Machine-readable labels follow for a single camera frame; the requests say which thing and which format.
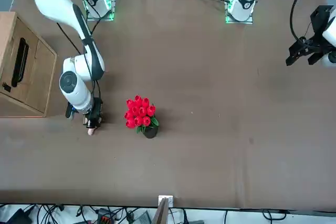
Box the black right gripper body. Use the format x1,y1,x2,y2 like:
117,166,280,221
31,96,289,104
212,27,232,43
83,97,104,122

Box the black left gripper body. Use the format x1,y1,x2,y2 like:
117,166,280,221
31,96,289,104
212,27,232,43
299,5,333,48

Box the red tulips in black pot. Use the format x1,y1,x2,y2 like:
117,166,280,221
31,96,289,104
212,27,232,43
123,94,160,140

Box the light wooden drawer box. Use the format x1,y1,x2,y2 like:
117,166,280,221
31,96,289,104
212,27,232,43
0,11,58,118

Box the black and orange device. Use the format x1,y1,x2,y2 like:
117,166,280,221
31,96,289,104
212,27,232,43
96,208,117,224

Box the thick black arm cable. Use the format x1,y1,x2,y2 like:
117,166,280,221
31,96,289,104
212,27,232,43
289,0,315,42

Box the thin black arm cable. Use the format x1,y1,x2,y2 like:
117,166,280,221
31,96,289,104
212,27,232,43
56,23,82,55

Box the black metal drawer handle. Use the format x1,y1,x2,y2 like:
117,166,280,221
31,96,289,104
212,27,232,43
10,37,30,88

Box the white table edge bracket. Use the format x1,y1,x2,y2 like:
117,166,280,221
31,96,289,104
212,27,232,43
157,195,175,208

